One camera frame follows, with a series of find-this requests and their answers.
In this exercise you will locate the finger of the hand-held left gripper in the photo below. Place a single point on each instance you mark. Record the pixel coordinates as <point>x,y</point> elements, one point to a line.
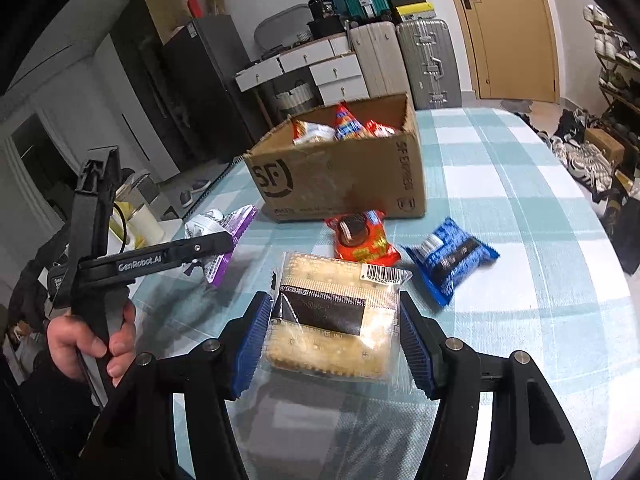
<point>205,245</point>

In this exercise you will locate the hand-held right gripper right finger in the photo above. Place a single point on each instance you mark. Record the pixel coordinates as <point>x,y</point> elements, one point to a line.
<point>415,350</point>

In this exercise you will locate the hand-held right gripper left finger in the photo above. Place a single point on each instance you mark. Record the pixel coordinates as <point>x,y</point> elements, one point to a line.
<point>250,345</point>

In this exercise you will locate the purple snack bag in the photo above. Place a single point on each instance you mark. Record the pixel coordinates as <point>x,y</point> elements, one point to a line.
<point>240,222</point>

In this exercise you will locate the clear cracker packet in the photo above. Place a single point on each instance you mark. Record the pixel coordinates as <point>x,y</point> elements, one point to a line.
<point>325,355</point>

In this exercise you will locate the red white snack packet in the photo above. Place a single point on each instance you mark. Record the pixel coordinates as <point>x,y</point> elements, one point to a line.
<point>312,132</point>

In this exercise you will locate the person's left forearm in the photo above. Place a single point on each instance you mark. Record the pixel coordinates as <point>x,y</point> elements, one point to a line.
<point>40,420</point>

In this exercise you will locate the person's left hand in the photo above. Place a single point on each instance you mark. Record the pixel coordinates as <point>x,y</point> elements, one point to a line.
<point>70,340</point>

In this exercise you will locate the silver white snack bag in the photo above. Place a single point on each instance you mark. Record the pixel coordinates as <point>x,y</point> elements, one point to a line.
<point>202,222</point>

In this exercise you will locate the white bin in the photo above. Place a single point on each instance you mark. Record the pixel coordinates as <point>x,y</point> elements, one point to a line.
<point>142,225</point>

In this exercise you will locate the blue cookie packet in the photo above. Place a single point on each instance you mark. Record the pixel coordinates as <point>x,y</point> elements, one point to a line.
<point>450,265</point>

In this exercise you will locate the orange cookie packet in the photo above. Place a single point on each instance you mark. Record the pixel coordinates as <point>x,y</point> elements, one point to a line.
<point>365,250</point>

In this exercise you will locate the tall black cabinet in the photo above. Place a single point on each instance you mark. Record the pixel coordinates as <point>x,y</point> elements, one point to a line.
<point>140,90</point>

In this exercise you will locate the dark grey fridge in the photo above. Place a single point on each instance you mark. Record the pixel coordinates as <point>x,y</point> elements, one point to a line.
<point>215,75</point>

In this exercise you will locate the checkered tablecloth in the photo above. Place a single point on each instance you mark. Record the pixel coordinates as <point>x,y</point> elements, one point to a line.
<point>500,200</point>

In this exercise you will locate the white slotted basket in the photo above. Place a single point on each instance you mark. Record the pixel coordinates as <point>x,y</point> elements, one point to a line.
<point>295,95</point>

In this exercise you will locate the white drawer unit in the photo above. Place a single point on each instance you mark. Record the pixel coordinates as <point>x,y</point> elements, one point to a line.
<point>335,67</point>

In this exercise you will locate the grey rounded board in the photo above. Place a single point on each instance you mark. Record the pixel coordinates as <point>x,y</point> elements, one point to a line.
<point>280,25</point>

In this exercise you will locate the brown carton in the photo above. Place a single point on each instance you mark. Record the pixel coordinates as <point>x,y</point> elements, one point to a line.
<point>162,10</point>

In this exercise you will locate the black gold bag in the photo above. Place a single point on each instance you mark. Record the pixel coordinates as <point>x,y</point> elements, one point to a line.
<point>622,230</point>

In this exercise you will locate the beige suitcase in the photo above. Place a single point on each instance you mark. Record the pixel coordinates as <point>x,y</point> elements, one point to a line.
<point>375,55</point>

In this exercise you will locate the pile of sneakers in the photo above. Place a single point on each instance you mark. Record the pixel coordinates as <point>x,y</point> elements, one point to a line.
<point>580,155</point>

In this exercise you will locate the black storage container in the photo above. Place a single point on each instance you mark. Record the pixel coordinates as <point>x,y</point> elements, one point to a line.
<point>325,15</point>

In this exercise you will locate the small brown cardboard box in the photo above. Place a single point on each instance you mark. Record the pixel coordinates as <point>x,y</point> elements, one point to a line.
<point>605,142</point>

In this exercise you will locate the silver suitcase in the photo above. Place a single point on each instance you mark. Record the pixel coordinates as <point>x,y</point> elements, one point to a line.
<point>425,55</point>

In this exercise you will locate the black yellow shoe box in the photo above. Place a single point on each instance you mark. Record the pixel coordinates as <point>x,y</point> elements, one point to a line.
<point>415,12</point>

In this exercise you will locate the wooden door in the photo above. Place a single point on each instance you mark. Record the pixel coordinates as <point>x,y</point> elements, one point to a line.
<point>510,35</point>

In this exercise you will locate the shoe rack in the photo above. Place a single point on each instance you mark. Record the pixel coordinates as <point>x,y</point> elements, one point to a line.
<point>615,75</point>

